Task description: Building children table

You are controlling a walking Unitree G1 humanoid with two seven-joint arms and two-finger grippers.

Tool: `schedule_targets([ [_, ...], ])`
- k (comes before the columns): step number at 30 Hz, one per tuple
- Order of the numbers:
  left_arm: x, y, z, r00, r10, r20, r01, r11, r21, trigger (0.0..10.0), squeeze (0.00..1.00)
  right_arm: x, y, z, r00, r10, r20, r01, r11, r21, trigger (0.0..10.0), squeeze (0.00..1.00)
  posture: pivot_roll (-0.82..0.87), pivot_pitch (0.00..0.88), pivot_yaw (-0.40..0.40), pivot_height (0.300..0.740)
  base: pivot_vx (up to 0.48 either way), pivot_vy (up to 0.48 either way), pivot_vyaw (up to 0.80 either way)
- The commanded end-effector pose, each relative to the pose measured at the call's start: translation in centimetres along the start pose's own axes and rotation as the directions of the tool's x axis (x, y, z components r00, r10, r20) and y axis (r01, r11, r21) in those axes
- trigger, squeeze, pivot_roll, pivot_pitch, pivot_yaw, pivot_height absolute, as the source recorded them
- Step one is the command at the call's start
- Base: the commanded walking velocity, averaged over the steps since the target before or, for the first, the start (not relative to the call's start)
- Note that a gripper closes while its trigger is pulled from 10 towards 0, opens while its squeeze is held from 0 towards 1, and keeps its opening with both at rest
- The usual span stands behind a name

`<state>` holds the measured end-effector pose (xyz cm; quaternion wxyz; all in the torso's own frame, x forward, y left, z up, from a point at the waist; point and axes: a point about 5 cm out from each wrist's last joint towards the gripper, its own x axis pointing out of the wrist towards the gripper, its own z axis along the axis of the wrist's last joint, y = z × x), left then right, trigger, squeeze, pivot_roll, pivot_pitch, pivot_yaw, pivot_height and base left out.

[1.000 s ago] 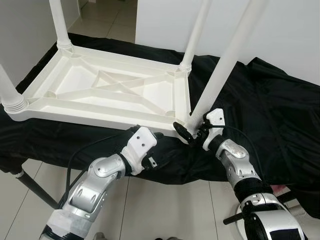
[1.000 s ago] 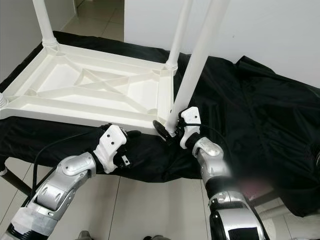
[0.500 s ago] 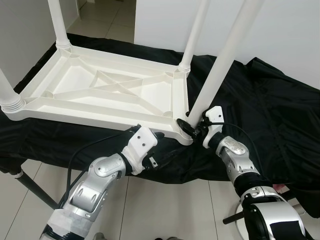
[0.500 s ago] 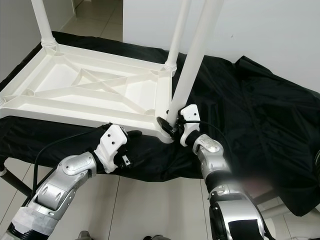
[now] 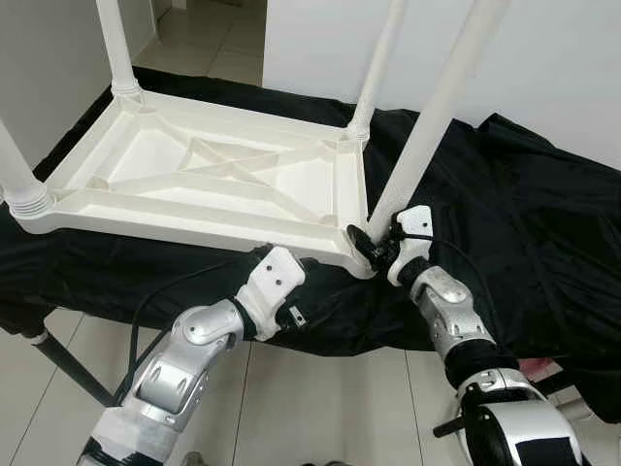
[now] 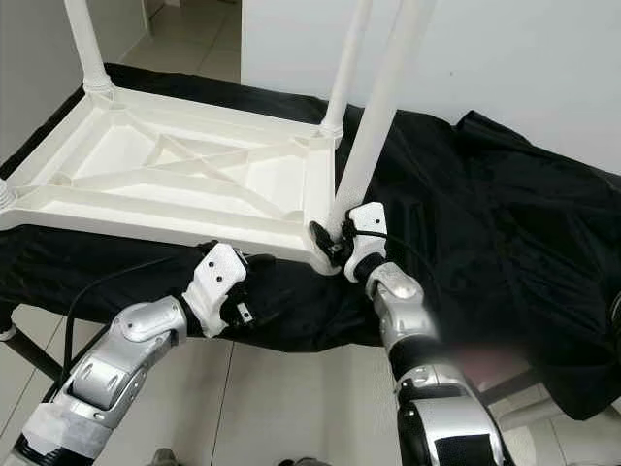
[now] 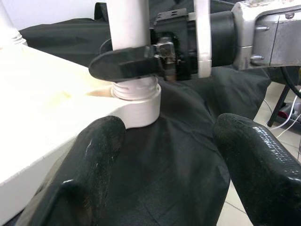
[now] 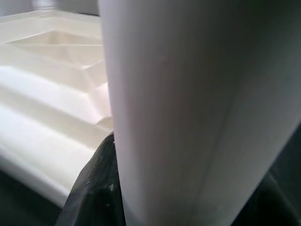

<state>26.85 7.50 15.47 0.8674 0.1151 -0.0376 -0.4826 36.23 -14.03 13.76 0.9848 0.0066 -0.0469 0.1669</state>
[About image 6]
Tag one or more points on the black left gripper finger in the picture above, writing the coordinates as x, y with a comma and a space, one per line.
260, 260

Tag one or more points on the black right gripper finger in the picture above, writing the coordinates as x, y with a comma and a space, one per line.
320, 238

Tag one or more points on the white plastic table top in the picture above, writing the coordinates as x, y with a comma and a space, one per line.
97, 165

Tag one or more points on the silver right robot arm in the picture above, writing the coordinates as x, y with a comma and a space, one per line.
403, 301

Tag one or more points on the black cloth cover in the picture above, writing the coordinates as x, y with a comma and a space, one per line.
495, 223

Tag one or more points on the dark robot right foot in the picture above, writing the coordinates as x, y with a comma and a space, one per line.
301, 461

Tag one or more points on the grey stand pole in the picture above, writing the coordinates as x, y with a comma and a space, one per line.
553, 413

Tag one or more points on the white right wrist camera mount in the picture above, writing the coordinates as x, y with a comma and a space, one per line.
367, 225

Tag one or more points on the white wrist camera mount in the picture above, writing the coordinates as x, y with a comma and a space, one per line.
218, 277
367, 225

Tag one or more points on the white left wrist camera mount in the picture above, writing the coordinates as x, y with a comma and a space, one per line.
218, 277

